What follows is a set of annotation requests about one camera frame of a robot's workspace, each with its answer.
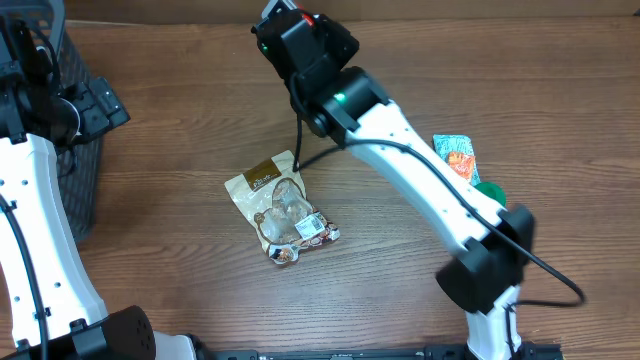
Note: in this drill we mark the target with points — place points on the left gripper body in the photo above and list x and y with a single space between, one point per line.
93 119

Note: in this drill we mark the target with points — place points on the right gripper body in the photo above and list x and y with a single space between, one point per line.
340 49

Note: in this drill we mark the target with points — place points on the brown snack pouch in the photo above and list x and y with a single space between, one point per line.
272 198

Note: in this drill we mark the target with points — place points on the teal snack packet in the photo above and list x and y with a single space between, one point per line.
444 144

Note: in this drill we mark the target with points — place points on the green lid jar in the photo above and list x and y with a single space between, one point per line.
492 191

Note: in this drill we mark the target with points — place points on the red item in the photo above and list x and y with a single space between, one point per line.
307 16

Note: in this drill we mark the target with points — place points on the orange snack packet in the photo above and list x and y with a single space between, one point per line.
463 164

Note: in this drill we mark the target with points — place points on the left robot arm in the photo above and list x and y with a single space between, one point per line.
56 311

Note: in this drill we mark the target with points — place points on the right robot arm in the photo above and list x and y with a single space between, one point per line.
488 242

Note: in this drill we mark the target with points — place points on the grey plastic mesh basket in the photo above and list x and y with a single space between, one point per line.
78 169

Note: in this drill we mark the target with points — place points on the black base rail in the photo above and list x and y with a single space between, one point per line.
528 351

